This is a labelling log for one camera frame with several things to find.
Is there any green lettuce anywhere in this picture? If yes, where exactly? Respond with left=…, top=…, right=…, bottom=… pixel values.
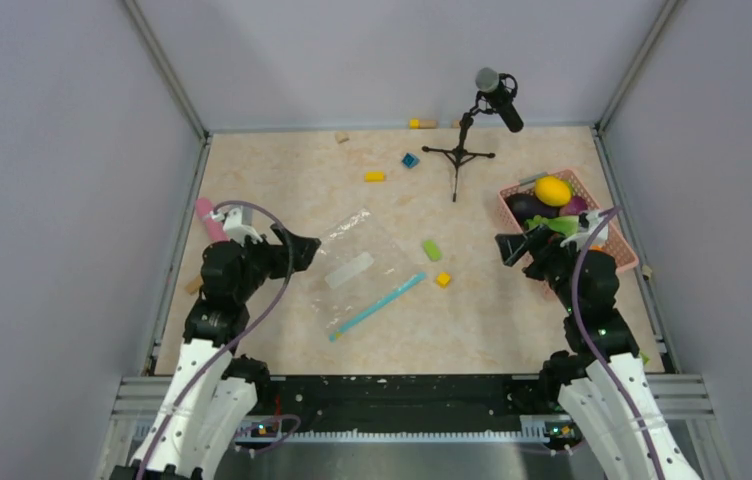
left=524, top=215, right=580, bottom=238

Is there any teal square block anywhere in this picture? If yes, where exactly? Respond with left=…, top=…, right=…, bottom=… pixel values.
left=401, top=153, right=420, bottom=169

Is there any green block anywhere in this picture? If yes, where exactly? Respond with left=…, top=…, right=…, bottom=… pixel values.
left=422, top=239, right=442, bottom=262

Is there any yellow lemon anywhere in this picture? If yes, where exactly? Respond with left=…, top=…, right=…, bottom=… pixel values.
left=534, top=175, right=573, bottom=207

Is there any yellow rectangular block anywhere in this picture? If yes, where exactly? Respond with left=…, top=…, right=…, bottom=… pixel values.
left=364, top=172, right=386, bottom=182

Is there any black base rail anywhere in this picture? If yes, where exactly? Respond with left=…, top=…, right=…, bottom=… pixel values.
left=250, top=374, right=579, bottom=438

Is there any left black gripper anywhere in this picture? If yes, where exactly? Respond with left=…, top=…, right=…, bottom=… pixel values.
left=234, top=221, right=320, bottom=301

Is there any wooden block at left edge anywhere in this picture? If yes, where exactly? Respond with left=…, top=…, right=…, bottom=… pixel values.
left=184, top=275, right=203, bottom=295

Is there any yellow and wood block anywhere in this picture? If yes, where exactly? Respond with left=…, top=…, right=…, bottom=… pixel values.
left=408, top=118, right=439, bottom=129

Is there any clear zip top bag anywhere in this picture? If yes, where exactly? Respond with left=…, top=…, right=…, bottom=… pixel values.
left=306, top=208, right=426, bottom=343

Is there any pink cylindrical tool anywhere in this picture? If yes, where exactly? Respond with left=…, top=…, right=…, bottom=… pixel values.
left=194, top=197, right=229, bottom=243

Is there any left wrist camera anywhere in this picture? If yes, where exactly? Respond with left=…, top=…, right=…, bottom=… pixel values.
left=222, top=206, right=263, bottom=245

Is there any black microphone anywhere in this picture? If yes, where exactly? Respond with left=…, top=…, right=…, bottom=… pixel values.
left=475, top=67, right=524, bottom=133

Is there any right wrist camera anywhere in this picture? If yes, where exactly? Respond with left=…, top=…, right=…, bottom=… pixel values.
left=559, top=209, right=610, bottom=251

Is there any dark purple eggplant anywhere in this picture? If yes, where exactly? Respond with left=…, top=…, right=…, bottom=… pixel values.
left=505, top=193, right=559, bottom=226

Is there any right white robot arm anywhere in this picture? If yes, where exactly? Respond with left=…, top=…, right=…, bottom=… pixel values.
left=495, top=225, right=699, bottom=479

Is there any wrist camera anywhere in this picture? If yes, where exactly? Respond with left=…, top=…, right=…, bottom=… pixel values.
left=222, top=206, right=263, bottom=245
left=559, top=209, right=610, bottom=251

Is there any small wooden block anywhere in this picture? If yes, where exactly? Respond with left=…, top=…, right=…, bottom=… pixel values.
left=334, top=131, right=350, bottom=144

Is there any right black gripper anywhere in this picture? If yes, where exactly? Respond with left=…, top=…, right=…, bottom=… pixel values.
left=495, top=222, right=588, bottom=313

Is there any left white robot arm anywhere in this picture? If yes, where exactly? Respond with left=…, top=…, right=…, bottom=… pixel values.
left=110, top=223, right=321, bottom=479

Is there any purple onion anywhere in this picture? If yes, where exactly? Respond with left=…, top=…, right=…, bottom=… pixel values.
left=558, top=195, right=590, bottom=217

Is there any pink plastic basket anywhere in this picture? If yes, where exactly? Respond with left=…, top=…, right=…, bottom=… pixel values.
left=497, top=168, right=640, bottom=274

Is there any yellow cube block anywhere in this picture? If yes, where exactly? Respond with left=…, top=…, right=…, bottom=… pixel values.
left=435, top=272, right=452, bottom=288

